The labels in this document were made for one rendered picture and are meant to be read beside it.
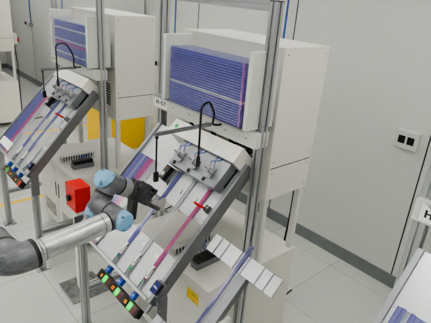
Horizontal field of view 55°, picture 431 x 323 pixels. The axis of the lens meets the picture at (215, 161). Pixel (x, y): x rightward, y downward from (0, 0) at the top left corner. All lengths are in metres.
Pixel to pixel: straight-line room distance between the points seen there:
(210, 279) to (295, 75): 1.04
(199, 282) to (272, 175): 0.62
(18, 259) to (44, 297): 1.64
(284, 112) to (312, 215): 1.83
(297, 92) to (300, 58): 0.15
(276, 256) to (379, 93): 1.39
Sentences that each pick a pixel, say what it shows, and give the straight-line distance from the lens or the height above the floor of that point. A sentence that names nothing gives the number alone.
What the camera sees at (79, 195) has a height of 0.74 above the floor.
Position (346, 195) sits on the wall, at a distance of 3.35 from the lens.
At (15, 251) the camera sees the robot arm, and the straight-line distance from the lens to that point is 1.40.
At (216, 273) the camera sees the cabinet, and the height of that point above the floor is 0.62.
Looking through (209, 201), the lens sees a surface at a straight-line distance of 1.83.
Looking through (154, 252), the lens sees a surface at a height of 0.83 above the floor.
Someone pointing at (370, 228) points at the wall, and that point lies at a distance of 3.33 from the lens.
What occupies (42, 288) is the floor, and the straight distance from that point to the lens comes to 3.10.
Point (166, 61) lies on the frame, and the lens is 2.10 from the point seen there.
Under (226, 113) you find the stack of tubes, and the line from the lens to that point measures 1.79.
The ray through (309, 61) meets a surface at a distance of 1.95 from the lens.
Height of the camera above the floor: 1.91
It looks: 22 degrees down
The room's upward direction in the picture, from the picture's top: 5 degrees clockwise
